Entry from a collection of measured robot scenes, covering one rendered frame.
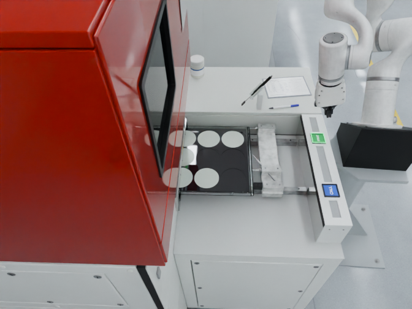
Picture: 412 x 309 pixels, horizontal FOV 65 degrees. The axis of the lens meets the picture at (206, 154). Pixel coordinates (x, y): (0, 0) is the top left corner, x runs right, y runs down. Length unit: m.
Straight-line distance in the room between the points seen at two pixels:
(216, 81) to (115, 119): 1.27
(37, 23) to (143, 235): 0.43
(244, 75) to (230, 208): 0.71
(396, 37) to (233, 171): 0.81
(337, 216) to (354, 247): 1.08
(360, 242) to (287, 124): 1.07
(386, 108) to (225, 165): 0.68
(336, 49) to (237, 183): 0.60
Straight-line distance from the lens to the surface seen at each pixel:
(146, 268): 0.82
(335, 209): 1.25
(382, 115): 1.48
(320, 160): 1.36
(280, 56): 3.63
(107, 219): 0.62
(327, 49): 1.11
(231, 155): 1.39
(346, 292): 2.19
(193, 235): 1.28
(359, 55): 1.14
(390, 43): 1.50
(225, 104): 1.52
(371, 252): 2.33
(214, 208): 1.33
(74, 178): 0.53
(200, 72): 1.65
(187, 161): 1.37
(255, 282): 1.52
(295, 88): 1.64
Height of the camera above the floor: 1.97
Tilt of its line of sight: 50 degrees down
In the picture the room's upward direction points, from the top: 2 degrees counter-clockwise
